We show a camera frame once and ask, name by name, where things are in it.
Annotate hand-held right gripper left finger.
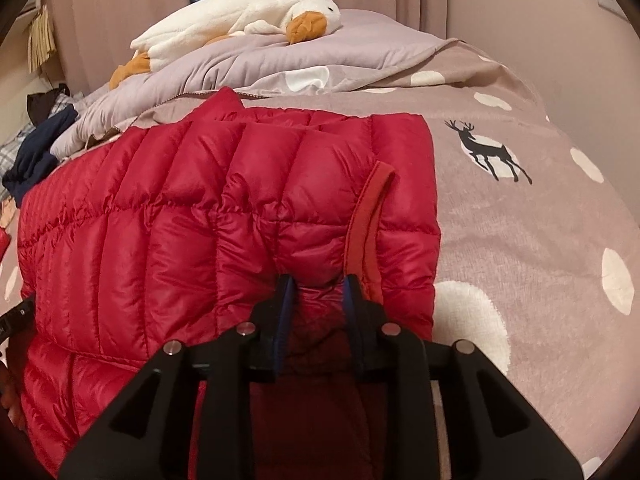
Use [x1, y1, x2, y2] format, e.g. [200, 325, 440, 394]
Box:
[57, 274, 297, 480]

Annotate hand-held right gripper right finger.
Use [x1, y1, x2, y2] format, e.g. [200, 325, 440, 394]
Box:
[342, 274, 584, 480]

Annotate red down jacket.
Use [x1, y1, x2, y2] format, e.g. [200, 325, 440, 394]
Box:
[17, 87, 443, 480]

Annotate navy garment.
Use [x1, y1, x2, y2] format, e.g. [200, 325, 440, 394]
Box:
[2, 107, 79, 202]

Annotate polka dot deer bed cover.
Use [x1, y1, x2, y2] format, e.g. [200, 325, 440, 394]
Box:
[0, 35, 631, 478]

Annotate grey purple quilt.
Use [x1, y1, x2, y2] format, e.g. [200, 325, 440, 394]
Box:
[50, 9, 451, 161]

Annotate beige tassel bundle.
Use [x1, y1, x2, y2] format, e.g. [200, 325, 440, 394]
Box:
[27, 5, 57, 73]

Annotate white goose plush toy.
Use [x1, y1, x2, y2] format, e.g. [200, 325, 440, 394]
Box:
[109, 0, 342, 90]

